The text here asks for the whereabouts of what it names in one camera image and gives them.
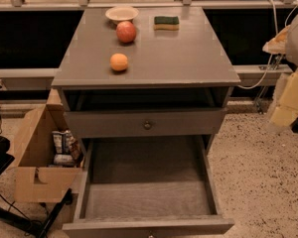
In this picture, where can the green yellow sponge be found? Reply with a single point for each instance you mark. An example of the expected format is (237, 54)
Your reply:
(166, 23)

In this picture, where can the cream ceramic bowl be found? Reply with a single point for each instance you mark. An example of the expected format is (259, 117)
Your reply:
(121, 13)

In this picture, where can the orange fruit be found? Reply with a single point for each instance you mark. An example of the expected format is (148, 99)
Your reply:
(119, 62)

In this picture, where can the cardboard box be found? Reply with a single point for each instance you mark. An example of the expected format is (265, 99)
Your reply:
(37, 180)

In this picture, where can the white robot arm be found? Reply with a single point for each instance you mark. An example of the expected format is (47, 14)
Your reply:
(292, 42)

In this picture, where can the snack packets in box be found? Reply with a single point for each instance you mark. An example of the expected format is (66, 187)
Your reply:
(67, 149)

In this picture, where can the grey wooden drawer cabinet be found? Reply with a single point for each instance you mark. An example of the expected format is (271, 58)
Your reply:
(184, 70)

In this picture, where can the closed grey top drawer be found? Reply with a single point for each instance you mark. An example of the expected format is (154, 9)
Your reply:
(136, 123)

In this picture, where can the open grey middle drawer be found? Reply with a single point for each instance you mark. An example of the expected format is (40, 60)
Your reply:
(147, 187)

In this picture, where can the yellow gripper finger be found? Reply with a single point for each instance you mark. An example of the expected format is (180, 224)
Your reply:
(277, 45)
(283, 111)

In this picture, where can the red apple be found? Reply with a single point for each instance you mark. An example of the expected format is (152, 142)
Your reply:
(126, 32)

